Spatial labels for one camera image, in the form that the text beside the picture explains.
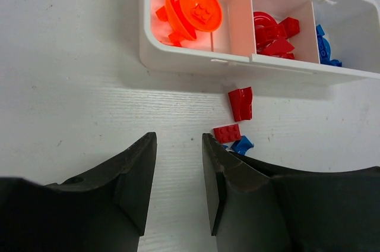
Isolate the red lego brick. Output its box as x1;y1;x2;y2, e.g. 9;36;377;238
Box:
260;37;295;56
228;87;253;122
279;17;300;38

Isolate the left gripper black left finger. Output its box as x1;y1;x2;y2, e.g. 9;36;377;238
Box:
1;132;157;251

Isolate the orange lego brick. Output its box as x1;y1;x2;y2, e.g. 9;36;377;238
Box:
168;32;184;48
156;6;168;22

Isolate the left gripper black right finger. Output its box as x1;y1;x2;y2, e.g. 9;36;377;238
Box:
202;133;379;251

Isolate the red round lego piece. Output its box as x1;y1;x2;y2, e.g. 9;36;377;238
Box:
254;11;287;49

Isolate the blue arch lego piece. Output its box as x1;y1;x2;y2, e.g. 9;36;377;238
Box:
316;24;343;67

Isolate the blue lego brick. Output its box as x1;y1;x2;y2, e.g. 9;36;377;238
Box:
230;136;255;156

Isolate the white three-compartment tray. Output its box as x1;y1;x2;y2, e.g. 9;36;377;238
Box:
139;0;379;85

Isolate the red flat lego plate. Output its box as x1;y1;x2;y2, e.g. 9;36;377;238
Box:
213;124;242;144

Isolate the orange round lego piece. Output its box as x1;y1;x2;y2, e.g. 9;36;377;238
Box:
164;0;223;41

